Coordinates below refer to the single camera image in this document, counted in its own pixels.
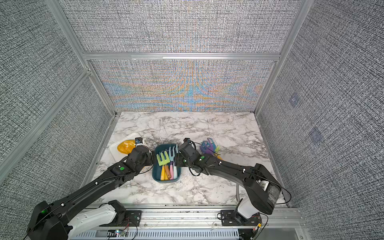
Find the light blue rake white handle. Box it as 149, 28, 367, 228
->
168, 145, 179, 180

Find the purple rake pink handle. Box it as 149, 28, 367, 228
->
169, 162, 174, 180
200, 138, 217, 155

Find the teal plastic storage box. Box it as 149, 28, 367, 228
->
152, 144, 182, 183

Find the green rake brown handle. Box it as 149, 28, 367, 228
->
156, 151, 171, 181

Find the blue rake yellow handle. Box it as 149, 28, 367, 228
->
161, 166, 167, 181

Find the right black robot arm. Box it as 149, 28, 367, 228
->
175, 138, 284, 215

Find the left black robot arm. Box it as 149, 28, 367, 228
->
27, 145, 154, 240

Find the white rectangular tray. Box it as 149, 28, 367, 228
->
109, 133, 141, 163

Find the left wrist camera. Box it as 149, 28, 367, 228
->
135, 137, 144, 147

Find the green rake yellow handle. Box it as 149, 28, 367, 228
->
214, 146, 222, 160

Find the aluminium front rail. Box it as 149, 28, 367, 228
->
125, 205, 308, 229

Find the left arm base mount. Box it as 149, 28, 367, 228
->
101, 200, 142, 227

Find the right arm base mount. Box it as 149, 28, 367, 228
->
218, 199, 263, 227

